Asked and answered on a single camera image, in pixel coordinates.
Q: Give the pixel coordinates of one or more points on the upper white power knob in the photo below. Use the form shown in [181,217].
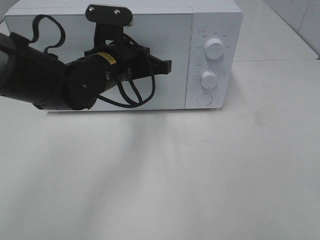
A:
[214,48]

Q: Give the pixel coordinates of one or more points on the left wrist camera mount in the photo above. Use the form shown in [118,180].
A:
[109,23]

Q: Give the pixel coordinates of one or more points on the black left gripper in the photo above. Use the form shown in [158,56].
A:
[108,64]

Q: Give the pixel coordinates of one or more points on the white microwave oven body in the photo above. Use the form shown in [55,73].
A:
[210,18]

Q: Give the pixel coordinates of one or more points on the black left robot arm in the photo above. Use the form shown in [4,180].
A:
[38,78]

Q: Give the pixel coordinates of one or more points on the white microwave door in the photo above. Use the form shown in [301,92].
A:
[167,36]

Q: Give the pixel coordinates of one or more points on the round white door button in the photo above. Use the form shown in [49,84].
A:
[205,99]

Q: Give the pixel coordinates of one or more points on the lower white timer knob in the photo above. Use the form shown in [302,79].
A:
[208,80]

